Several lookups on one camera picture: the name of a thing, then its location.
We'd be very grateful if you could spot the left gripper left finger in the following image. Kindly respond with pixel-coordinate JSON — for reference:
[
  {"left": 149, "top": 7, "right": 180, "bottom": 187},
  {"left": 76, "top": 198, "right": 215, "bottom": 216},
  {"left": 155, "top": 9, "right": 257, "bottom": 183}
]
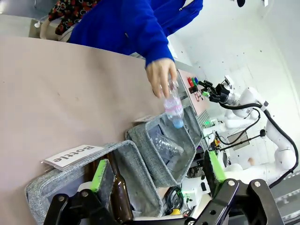
[{"left": 43, "top": 159, "right": 118, "bottom": 225}]

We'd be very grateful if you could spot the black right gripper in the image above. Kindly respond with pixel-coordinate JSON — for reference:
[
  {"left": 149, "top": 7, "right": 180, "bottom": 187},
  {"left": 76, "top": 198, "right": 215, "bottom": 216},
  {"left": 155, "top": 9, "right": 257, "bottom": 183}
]
[{"left": 198, "top": 80, "right": 230, "bottom": 104}]

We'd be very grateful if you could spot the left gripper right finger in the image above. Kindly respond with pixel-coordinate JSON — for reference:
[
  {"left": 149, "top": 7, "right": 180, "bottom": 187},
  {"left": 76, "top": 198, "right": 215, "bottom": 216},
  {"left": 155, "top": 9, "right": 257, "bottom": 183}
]
[{"left": 194, "top": 151, "right": 282, "bottom": 225}]

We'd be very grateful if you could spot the brown glass beer bottle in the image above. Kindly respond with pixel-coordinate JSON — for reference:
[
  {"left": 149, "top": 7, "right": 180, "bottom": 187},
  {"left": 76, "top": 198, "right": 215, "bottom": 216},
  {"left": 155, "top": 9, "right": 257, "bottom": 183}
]
[{"left": 106, "top": 152, "right": 134, "bottom": 223}]

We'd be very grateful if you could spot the person right forearm blue sleeve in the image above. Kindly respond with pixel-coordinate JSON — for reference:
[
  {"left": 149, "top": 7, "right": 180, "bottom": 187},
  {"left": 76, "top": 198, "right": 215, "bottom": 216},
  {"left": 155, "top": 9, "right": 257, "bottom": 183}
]
[{"left": 117, "top": 14, "right": 175, "bottom": 68}]

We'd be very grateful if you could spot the grey fabric basket, Bottle card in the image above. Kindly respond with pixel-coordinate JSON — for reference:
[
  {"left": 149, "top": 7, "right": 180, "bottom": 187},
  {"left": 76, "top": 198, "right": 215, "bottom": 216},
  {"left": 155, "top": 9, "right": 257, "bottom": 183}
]
[{"left": 24, "top": 140, "right": 165, "bottom": 225}]

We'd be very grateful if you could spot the person right hand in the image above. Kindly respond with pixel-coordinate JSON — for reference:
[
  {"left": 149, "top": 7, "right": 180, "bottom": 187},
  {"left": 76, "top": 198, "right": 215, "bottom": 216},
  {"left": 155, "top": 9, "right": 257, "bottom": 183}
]
[{"left": 145, "top": 58, "right": 178, "bottom": 99}]

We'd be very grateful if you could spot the pink control panel board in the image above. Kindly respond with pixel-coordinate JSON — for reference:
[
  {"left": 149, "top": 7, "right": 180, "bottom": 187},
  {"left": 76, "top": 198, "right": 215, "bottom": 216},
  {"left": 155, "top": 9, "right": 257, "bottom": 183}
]
[{"left": 177, "top": 69, "right": 210, "bottom": 115}]

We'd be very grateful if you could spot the white device box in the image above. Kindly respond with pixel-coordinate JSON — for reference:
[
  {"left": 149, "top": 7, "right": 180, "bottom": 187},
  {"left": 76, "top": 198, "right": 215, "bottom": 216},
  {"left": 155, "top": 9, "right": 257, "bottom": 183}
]
[{"left": 181, "top": 177, "right": 211, "bottom": 209}]

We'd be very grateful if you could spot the white Bottle label card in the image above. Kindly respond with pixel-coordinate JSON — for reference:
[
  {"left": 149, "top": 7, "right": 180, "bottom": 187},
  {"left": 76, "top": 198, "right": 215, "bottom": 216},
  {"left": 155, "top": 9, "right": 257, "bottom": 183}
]
[{"left": 43, "top": 144, "right": 104, "bottom": 171}]

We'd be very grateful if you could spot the black stand rod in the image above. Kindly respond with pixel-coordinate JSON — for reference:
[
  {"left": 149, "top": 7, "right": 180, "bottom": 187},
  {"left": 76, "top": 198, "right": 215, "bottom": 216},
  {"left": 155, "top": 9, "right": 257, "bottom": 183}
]
[{"left": 215, "top": 130, "right": 266, "bottom": 151}]

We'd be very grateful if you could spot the crushed clear plastic bottle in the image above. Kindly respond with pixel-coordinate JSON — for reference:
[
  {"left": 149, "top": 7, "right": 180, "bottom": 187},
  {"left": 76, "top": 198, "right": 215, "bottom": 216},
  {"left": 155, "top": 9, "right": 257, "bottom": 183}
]
[{"left": 150, "top": 135, "right": 185, "bottom": 158}]

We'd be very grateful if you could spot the person torso in blue jacket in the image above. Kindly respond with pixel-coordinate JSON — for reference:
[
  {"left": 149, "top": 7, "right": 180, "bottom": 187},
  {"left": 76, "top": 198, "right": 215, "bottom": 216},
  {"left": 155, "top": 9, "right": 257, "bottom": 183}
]
[{"left": 69, "top": 0, "right": 204, "bottom": 57}]

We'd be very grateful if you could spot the person in floral clothing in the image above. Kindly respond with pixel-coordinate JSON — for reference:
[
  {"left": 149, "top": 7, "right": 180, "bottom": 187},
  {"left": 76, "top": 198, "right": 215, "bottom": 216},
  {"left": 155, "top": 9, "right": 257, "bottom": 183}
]
[{"left": 48, "top": 0, "right": 99, "bottom": 36}]

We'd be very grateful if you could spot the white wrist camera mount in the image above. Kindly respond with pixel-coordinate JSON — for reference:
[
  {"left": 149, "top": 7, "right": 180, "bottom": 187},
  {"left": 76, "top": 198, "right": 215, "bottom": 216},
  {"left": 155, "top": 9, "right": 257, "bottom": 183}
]
[{"left": 221, "top": 75, "right": 235, "bottom": 89}]

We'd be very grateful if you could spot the black cable bundle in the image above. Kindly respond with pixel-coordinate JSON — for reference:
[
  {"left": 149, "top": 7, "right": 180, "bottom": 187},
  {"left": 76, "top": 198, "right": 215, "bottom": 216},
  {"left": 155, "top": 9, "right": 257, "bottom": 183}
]
[{"left": 165, "top": 186, "right": 186, "bottom": 215}]

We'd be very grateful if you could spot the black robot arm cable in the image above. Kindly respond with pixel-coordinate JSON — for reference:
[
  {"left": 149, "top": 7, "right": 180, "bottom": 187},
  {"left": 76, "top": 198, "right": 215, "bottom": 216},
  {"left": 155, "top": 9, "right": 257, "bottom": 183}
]
[{"left": 219, "top": 102, "right": 296, "bottom": 188}]

